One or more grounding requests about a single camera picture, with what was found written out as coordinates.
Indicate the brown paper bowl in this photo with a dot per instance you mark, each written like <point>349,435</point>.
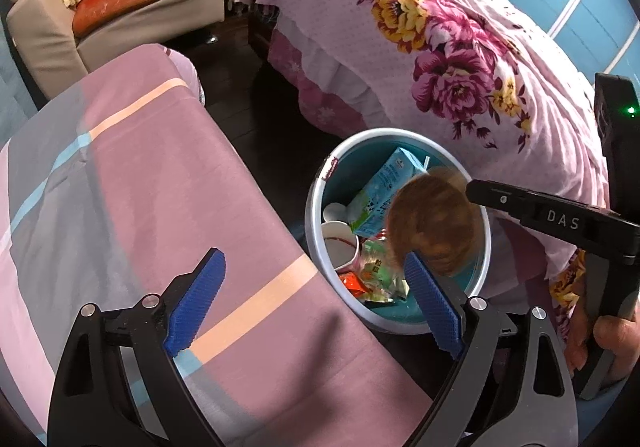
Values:
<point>430,217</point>

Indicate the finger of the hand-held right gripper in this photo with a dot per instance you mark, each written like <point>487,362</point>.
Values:
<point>500,199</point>

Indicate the orange snack packet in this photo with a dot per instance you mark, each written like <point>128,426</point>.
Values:
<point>352,283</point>

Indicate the blue milk carton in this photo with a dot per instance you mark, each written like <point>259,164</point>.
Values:
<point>380,192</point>

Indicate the person's right hand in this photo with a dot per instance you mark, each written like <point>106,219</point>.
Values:
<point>620,342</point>

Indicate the pink paper cup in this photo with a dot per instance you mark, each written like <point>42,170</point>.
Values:
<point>340,252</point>

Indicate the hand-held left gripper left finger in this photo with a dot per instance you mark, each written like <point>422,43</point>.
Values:
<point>195,307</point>

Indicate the beige sofa orange seat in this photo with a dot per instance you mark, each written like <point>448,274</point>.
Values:
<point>150,22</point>

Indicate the green clear plastic wrapper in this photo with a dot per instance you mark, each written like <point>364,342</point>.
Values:
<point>380,267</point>

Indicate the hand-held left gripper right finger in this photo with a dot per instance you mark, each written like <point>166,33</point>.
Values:
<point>435,307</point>

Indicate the teal trash bin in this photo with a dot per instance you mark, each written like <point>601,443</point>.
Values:
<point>350,167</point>

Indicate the pink floral bed blanket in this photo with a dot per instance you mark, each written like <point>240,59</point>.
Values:
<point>450,27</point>

